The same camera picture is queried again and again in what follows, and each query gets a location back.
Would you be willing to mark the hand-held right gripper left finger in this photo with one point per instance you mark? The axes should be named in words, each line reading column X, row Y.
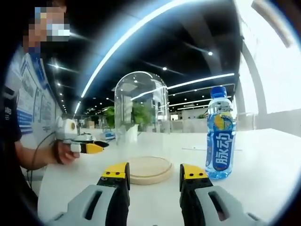
column 105, row 200

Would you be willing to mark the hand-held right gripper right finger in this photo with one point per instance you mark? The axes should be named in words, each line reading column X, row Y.
column 200, row 200

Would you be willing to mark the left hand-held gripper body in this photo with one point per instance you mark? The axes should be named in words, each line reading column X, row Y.
column 65, row 131

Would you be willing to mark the blue Mizone drink bottle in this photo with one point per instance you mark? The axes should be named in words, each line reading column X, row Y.
column 221, row 150

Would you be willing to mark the clear glass dome cover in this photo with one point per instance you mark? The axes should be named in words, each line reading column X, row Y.
column 141, row 94

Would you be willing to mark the person's left hand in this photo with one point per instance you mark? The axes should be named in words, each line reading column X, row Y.
column 67, row 153

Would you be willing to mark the white blue machine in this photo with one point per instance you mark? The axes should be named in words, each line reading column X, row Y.
column 108, row 136

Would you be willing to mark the green potted plant white pot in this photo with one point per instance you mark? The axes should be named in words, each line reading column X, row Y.
column 109, row 115

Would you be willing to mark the round wooden base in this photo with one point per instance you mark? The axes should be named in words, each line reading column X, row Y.
column 150, row 174

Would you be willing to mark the person's dark shirt torso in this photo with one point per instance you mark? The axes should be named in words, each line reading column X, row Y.
column 9, row 131

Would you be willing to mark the white worn device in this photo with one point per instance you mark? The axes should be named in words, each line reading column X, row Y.
column 10, row 93

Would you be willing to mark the blue white wall poster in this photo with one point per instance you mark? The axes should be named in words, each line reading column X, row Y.
column 35, row 99

